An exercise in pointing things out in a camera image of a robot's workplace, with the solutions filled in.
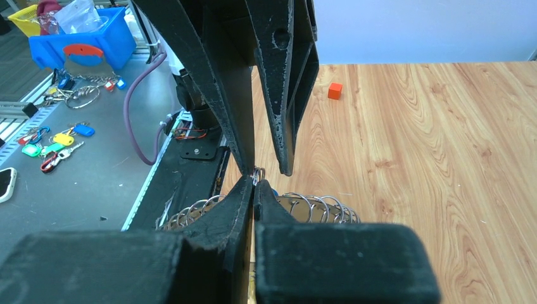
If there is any clear plastic bag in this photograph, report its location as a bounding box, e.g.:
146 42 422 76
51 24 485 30
53 0 109 34

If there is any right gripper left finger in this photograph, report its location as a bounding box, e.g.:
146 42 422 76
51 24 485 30
1 176 254 303

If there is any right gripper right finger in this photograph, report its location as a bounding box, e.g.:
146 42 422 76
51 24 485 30
253 180 441 303

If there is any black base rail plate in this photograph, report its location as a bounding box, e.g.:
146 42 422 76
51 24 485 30
122 110 231 231

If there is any large metal keyring with rings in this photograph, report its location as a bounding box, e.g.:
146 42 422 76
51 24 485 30
155 190 361 231

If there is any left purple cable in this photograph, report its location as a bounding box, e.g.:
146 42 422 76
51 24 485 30
122 42 174 167

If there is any white smartphone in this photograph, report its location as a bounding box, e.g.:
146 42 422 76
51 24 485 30
0 167 17 203

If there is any blue plastic storage bin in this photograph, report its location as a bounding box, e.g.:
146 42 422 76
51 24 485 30
28 7 136 70

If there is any small orange brick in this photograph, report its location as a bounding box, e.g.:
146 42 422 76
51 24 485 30
327 82 343 100

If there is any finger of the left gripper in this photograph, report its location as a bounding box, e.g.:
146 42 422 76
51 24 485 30
136 1 255 175
246 0 320 176

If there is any bunch of coloured key tags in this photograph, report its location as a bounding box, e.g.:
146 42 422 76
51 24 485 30
16 122 96 174

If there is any white slotted cable duct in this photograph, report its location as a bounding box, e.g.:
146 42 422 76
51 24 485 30
120 111 194 232

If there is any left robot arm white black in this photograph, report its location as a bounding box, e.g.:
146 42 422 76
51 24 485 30
136 0 319 176

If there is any spare round metal keyring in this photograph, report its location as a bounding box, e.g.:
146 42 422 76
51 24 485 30
40 85 101 110

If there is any yellow plastic basket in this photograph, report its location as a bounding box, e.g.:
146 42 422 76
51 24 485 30
8 4 41 37

